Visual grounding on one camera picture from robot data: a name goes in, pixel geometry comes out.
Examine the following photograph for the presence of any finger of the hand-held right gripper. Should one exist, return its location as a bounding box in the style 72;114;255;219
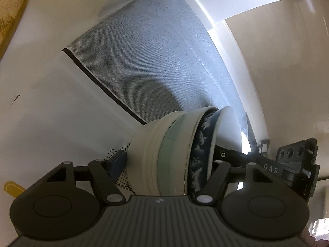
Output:
213;144;257;166
244;112;270;155

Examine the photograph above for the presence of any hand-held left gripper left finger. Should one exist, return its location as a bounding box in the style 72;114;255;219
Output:
46;149;126;204

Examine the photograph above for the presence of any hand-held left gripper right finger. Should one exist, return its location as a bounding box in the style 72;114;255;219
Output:
193;160;269;205

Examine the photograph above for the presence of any white bowl with blue pattern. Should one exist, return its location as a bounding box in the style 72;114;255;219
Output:
185;108;224;196

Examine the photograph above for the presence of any light teal bowl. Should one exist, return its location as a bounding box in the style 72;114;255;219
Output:
126;107;219;196

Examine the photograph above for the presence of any yellow flat object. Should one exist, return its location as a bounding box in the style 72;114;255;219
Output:
3;181;27;195

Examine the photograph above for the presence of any grey woven mat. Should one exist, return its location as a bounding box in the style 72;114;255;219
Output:
62;0;244;137

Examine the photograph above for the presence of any tan wooden board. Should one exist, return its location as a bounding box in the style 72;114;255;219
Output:
0;0;33;45

